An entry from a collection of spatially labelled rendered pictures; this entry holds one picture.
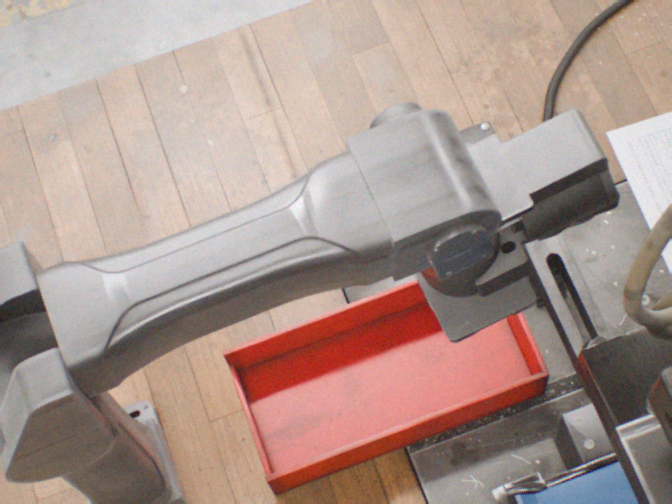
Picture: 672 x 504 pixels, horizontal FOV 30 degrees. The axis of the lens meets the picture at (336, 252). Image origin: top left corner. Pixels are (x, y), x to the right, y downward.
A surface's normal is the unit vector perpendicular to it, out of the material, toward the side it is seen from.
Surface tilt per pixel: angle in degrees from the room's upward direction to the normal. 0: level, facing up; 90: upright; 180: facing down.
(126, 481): 89
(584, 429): 0
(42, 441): 90
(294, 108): 0
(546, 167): 10
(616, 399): 0
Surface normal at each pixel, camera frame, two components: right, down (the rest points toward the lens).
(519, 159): -0.24, -0.30
